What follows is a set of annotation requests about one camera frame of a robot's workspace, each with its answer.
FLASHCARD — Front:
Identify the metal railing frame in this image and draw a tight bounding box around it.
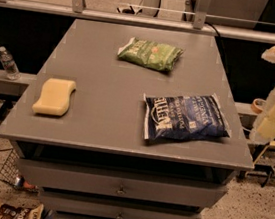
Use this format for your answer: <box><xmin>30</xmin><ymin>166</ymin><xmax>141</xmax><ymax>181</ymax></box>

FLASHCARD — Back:
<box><xmin>0</xmin><ymin>0</ymin><xmax>275</xmax><ymax>44</ymax></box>

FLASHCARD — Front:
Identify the black cable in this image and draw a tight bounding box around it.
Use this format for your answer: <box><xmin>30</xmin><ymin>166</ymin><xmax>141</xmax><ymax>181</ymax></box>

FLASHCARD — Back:
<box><xmin>198</xmin><ymin>22</ymin><xmax>235</xmax><ymax>74</ymax></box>

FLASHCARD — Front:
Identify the middle drawer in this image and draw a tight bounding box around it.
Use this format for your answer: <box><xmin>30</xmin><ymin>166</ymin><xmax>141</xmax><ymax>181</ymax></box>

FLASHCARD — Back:
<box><xmin>39</xmin><ymin>191</ymin><xmax>201</xmax><ymax>219</ymax></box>

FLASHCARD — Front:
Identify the brown snack bag on floor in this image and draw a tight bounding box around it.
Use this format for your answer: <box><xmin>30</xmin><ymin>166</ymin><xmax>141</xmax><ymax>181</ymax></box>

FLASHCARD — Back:
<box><xmin>0</xmin><ymin>201</ymin><xmax>44</xmax><ymax>219</ymax></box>

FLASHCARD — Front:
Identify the roll of tape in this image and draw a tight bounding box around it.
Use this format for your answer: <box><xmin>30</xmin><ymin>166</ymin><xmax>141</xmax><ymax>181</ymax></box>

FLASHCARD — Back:
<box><xmin>251</xmin><ymin>98</ymin><xmax>266</xmax><ymax>114</ymax></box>

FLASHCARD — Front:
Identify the wire basket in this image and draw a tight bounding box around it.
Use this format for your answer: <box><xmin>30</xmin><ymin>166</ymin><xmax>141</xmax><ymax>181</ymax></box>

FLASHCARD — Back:
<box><xmin>0</xmin><ymin>151</ymin><xmax>23</xmax><ymax>188</ymax></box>

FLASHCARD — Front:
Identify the grey drawer cabinet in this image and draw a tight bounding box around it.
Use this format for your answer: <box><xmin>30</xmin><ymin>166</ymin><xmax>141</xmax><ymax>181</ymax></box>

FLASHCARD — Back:
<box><xmin>0</xmin><ymin>19</ymin><xmax>253</xmax><ymax>213</ymax></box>

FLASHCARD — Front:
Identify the green chip bag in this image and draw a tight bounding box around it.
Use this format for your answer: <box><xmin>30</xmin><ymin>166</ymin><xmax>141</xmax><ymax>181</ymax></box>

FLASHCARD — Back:
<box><xmin>117</xmin><ymin>37</ymin><xmax>184</xmax><ymax>72</ymax></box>

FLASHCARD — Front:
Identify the yellow sponge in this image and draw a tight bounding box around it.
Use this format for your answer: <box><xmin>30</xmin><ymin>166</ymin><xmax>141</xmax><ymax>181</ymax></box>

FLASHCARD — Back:
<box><xmin>32</xmin><ymin>78</ymin><xmax>76</xmax><ymax>116</ymax></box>

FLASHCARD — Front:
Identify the clear plastic water bottle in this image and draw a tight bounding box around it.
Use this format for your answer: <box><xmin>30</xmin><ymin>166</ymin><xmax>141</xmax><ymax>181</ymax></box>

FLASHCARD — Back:
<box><xmin>0</xmin><ymin>46</ymin><xmax>20</xmax><ymax>80</ymax></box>

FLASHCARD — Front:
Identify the top drawer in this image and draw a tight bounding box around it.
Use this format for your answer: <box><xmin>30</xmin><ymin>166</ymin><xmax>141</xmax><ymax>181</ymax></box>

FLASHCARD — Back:
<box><xmin>17</xmin><ymin>159</ymin><xmax>227</xmax><ymax>208</ymax></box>

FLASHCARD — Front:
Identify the blue chip bag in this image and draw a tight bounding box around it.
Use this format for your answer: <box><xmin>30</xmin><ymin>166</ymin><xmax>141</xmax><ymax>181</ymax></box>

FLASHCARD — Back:
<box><xmin>144</xmin><ymin>94</ymin><xmax>231</xmax><ymax>141</ymax></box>

